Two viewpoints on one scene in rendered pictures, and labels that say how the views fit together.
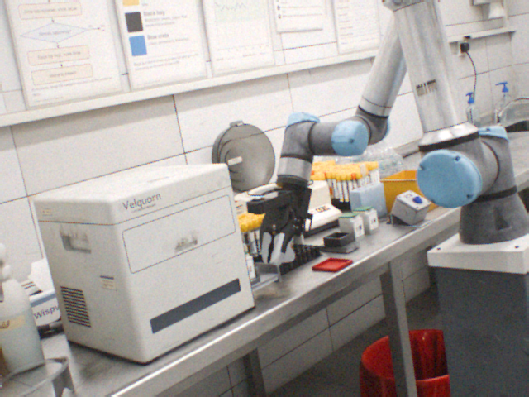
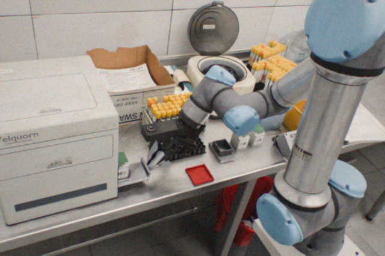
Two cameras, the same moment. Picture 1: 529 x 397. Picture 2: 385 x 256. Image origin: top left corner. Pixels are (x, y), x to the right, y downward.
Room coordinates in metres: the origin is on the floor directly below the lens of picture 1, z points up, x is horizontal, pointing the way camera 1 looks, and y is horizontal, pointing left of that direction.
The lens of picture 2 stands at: (0.71, -0.24, 1.67)
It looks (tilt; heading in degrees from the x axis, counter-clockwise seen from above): 39 degrees down; 11
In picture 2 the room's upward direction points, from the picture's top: 11 degrees clockwise
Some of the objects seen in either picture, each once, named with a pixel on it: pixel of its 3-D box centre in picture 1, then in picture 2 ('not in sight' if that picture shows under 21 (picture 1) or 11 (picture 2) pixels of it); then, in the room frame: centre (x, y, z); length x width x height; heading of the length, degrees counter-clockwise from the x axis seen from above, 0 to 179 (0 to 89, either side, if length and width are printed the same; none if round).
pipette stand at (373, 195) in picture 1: (368, 204); (269, 118); (1.80, -0.29, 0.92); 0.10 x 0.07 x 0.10; 129
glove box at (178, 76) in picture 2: not in sight; (176, 86); (1.82, 0.08, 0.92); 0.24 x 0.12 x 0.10; 44
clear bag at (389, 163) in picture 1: (378, 156); not in sight; (2.50, -0.47, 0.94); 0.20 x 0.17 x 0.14; 109
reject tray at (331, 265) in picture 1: (332, 265); (200, 174); (1.46, -0.13, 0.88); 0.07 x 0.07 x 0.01; 44
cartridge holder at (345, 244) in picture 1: (338, 241); (222, 148); (1.59, -0.17, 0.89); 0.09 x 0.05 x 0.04; 42
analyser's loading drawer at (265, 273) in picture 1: (234, 285); (111, 175); (1.31, 0.08, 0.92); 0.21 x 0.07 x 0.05; 134
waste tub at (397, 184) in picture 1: (413, 191); (308, 120); (1.87, -0.44, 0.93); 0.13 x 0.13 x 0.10; 43
